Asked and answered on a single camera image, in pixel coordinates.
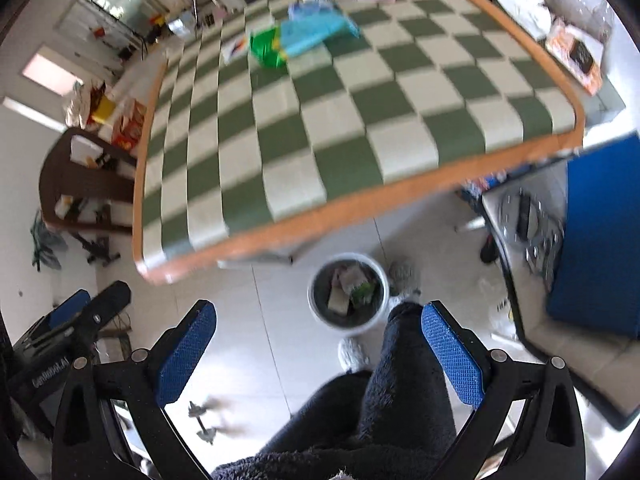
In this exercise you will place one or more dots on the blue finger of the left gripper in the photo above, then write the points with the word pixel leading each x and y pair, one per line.
pixel 69 308

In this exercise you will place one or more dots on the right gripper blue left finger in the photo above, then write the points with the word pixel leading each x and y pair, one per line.
pixel 180 349

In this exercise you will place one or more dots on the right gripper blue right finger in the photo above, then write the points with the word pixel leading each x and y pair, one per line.
pixel 454 348

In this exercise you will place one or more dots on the blue green rice bag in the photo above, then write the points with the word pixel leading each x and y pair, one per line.
pixel 307 26

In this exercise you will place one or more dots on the white round trash bin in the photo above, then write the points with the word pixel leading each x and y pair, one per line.
pixel 349 293

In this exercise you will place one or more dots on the white yellow plastic bag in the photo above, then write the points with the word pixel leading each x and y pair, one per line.
pixel 502 321

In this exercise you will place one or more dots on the dark fleece left leg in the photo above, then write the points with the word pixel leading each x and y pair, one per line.
pixel 406 404

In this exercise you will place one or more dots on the dark fleece leg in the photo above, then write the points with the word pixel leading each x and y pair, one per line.
pixel 316 443
pixel 406 404

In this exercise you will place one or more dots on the metal dumbbell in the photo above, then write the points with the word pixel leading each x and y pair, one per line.
pixel 211 423

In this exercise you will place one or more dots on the grey fuzzy left slipper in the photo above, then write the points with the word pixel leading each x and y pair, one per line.
pixel 404 279

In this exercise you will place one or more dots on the grey fuzzy slipper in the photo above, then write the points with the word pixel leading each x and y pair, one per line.
pixel 404 279
pixel 352 355

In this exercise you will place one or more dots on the grey fuzzy right slipper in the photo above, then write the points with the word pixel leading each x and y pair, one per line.
pixel 352 355

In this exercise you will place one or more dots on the black red flip-flop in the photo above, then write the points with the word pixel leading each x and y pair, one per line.
pixel 489 252

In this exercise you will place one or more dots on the dark wooden shelf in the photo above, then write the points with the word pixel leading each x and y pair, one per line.
pixel 59 176

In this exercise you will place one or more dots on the blue cushion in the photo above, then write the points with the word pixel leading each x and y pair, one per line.
pixel 596 285

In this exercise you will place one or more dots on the dark fleece right leg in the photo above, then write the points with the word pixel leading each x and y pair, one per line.
pixel 316 443

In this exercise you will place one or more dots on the green white checkered cloth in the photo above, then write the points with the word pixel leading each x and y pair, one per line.
pixel 237 159

